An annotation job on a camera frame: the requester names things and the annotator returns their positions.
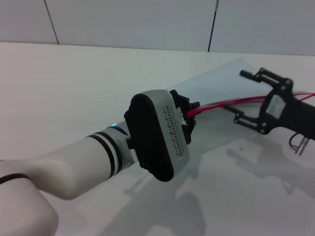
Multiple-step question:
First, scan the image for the right gripper cable with plug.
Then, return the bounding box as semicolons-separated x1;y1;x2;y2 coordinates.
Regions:
288;132;310;156

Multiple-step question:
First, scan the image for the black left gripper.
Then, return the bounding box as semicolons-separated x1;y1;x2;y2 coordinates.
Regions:
169;89;201;145

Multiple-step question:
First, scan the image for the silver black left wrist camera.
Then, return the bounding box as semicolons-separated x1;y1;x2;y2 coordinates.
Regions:
124;89;191;183

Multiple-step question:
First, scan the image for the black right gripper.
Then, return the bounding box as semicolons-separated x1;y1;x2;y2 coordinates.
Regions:
222;66;315;142

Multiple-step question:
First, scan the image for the clear document bag red zipper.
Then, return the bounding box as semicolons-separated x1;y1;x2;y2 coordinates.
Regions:
167;57;315;150

